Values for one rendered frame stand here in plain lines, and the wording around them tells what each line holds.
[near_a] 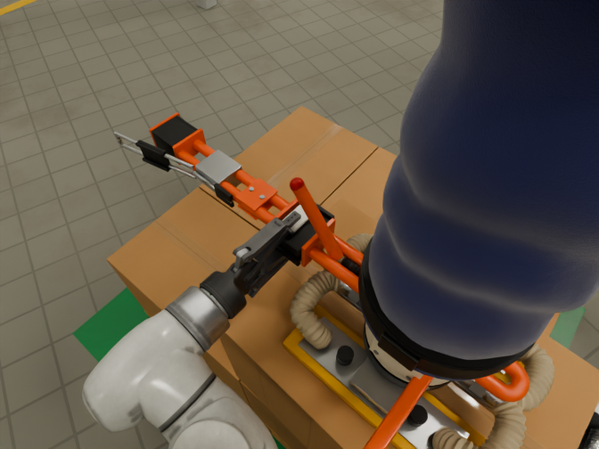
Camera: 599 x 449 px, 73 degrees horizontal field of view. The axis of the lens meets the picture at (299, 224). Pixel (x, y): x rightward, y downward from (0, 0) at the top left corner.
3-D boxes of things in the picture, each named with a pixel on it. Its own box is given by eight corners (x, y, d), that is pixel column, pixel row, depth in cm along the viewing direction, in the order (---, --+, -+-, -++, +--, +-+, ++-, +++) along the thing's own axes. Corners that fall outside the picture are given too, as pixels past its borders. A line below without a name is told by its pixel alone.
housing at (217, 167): (246, 180, 82) (243, 164, 78) (221, 200, 79) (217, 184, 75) (222, 163, 85) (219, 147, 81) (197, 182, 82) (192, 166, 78)
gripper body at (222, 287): (192, 276, 61) (236, 238, 65) (202, 300, 68) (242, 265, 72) (225, 307, 58) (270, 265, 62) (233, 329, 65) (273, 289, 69)
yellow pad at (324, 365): (483, 440, 64) (496, 435, 60) (451, 497, 59) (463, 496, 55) (317, 306, 77) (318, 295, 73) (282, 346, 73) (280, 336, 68)
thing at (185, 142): (207, 147, 87) (202, 129, 83) (180, 166, 84) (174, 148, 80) (182, 129, 90) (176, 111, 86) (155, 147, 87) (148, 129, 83)
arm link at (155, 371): (160, 310, 66) (217, 370, 65) (75, 385, 59) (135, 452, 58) (160, 299, 56) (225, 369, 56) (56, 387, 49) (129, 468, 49)
